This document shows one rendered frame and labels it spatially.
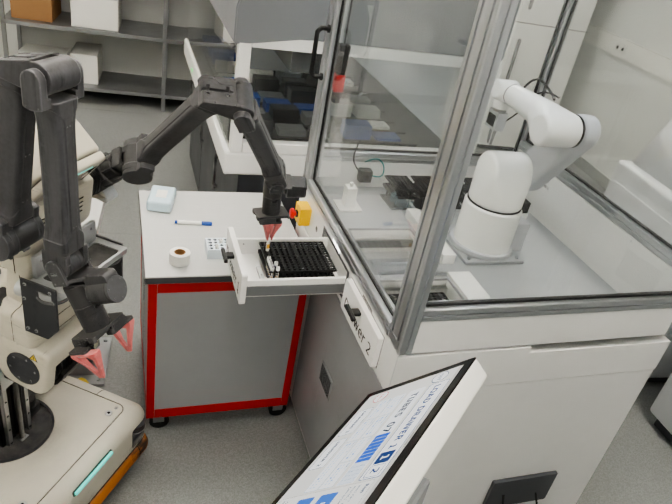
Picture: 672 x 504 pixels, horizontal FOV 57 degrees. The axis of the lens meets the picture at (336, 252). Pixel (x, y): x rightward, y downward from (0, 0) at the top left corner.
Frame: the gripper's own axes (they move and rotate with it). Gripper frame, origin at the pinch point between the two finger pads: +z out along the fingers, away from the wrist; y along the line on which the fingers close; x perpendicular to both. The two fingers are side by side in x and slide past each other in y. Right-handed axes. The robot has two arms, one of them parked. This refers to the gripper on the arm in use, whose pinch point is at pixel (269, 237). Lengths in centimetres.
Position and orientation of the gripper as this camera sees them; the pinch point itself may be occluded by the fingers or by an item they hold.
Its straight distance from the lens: 195.8
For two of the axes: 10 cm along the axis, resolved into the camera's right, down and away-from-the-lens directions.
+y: 9.2, -1.0, 3.8
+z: -1.2, 8.5, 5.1
